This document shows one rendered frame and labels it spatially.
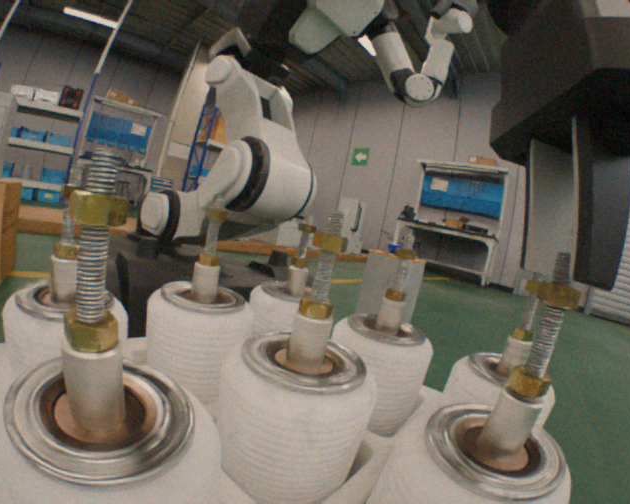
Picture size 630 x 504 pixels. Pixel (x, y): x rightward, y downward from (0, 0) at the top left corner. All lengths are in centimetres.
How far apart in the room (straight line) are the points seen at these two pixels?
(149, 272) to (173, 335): 33
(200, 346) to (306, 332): 9
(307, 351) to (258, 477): 8
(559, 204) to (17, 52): 925
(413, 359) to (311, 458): 12
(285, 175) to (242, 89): 23
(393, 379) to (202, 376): 15
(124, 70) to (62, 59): 183
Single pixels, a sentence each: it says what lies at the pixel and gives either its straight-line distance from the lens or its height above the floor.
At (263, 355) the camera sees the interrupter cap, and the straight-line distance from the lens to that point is 17.
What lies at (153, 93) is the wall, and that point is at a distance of 904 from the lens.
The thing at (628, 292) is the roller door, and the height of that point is 49.
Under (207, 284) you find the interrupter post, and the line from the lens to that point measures 25.
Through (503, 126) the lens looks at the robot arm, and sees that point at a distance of 16.
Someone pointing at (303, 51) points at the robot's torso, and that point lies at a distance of 77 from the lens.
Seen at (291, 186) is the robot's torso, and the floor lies 39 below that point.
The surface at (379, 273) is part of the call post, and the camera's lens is 43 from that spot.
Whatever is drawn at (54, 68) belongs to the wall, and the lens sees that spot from 891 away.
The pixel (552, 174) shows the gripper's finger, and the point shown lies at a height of 38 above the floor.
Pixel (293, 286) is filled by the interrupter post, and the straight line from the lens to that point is 33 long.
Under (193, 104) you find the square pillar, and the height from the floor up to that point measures 244.
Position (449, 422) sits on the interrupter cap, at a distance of 16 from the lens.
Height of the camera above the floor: 33
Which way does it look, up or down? 5 degrees down
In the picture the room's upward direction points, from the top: 12 degrees clockwise
